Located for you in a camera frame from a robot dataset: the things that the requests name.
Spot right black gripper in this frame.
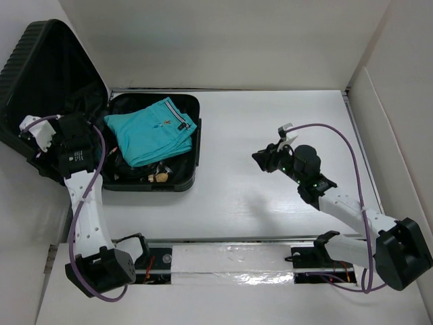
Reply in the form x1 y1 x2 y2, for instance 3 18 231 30
251 139 304 185

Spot black hard-shell suitcase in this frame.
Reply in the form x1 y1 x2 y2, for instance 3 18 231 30
1 19 201 192

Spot turquoise shorts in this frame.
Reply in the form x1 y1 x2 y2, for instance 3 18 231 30
104 97 197 168

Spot round beige powder compact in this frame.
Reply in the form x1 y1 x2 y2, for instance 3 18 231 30
155 173 169 183

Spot black wired headphones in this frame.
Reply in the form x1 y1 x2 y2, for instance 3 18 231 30
106 147 173 181

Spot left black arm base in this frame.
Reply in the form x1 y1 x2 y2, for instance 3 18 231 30
135 247 173 285

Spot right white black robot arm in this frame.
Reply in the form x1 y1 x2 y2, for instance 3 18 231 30
252 144 432 291

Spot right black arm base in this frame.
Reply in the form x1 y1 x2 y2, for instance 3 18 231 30
284 246 357 284

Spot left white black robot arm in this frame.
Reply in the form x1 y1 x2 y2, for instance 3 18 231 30
58 113 151 303

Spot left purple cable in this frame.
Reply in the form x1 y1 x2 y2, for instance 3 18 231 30
25 114 129 302

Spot purple cable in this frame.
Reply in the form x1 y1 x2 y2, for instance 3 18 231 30
290 123 386 294
25 114 129 302

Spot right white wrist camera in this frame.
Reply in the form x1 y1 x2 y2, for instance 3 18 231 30
277 123 298 152

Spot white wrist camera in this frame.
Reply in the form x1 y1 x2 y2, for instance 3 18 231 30
19 115 60 152
277 123 298 152

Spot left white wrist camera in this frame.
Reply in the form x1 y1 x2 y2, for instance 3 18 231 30
19 115 60 152

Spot silver aluminium rail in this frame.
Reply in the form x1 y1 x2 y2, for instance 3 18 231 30
66 232 393 245

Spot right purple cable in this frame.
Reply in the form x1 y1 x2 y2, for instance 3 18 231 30
290 123 386 294

